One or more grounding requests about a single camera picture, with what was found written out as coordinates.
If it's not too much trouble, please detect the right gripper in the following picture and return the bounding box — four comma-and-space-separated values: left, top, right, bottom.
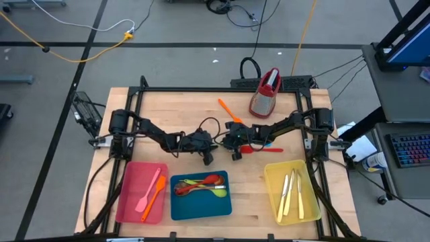
221, 120, 268, 161

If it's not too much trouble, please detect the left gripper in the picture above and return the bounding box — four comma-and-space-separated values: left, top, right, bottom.
182, 129, 222, 166

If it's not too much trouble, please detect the red silicone spatula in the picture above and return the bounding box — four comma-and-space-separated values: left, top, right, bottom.
239, 145, 285, 155

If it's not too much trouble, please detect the orange silicone spatula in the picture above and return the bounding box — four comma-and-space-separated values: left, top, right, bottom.
217, 98, 243, 124
140, 175, 167, 223

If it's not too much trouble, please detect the lime green spoon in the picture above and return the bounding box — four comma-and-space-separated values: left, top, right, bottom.
179, 179, 228, 198

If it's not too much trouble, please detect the blue plastic tray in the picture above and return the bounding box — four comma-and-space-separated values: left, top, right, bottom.
169, 170, 233, 221

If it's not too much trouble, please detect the cream handled table knife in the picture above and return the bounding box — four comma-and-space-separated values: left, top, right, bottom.
277, 173, 290, 223
296, 170, 305, 220
283, 169, 296, 216

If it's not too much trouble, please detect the yellow plastic tray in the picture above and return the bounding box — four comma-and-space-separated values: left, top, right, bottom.
263, 159, 323, 226

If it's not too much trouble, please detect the red metal box grater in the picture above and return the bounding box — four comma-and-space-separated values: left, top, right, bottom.
248, 67, 282, 119

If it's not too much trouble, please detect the black perforated electronics box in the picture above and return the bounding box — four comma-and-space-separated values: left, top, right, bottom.
230, 75, 315, 90

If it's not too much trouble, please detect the pink silicone spatula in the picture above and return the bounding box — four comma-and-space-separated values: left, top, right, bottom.
134, 167, 162, 214

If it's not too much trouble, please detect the red plastic tray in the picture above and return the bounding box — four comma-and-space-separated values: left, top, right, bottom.
115, 161, 169, 225

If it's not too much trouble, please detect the white paper sheet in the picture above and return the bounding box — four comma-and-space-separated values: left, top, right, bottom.
337, 121, 378, 163

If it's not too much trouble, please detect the black mesh box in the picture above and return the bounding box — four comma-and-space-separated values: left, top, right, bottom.
69, 91, 103, 130

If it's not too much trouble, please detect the white blue container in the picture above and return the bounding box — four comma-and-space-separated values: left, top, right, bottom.
361, 151, 388, 173

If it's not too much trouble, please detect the grey side table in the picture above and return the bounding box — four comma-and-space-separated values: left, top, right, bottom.
361, 43, 430, 124

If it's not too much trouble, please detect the dark grey desk surface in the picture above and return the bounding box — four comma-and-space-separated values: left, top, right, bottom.
374, 122, 430, 200

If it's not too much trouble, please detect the backlit keyboard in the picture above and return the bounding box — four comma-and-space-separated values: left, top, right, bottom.
389, 132, 430, 169

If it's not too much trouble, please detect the computer monitor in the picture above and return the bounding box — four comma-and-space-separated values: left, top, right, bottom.
385, 20, 430, 67

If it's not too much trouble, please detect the grey furniture foot bar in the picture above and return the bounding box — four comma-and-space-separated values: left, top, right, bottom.
0, 75, 34, 85
2, 0, 67, 8

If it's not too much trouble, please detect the black monitor stand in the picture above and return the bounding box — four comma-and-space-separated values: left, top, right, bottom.
374, 0, 430, 72

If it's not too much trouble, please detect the black chair caster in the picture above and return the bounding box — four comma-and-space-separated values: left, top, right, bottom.
0, 103, 14, 121

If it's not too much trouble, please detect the black looped cable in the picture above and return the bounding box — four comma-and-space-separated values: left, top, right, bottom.
239, 0, 269, 80

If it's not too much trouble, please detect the black aluminium table frame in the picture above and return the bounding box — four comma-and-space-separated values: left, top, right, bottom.
80, 75, 362, 242

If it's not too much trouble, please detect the yellow cable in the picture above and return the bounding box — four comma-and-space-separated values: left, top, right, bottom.
290, 0, 318, 77

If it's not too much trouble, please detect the black cable bundle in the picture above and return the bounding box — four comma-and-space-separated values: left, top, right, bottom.
204, 0, 282, 30

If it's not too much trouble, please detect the yellow cord with plug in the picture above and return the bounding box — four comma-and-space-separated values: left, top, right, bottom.
0, 11, 135, 65

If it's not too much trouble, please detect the thin black cable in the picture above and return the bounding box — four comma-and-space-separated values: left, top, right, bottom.
133, 0, 156, 33

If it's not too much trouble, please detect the white cable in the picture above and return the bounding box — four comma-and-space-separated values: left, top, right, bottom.
30, 0, 136, 34

